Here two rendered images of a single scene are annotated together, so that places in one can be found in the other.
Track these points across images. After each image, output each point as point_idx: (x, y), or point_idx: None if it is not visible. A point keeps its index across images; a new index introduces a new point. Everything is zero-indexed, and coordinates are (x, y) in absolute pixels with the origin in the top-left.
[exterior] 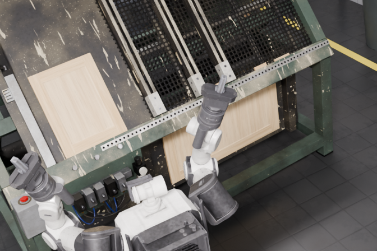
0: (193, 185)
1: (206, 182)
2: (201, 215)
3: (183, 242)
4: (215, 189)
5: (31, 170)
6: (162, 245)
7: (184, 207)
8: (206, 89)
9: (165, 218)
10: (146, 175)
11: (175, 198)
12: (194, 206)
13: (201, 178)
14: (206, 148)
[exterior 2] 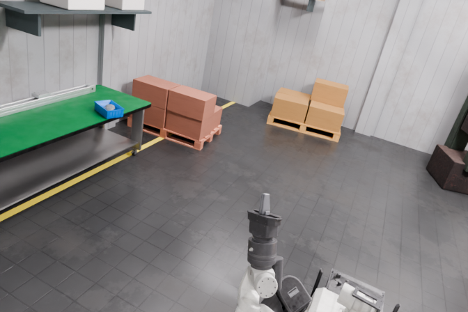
0: (293, 306)
1: (295, 281)
2: (318, 283)
3: (353, 278)
4: None
5: None
6: (369, 290)
7: (326, 294)
8: (278, 216)
9: None
10: (356, 296)
11: (324, 306)
12: (315, 293)
13: (284, 299)
14: (258, 296)
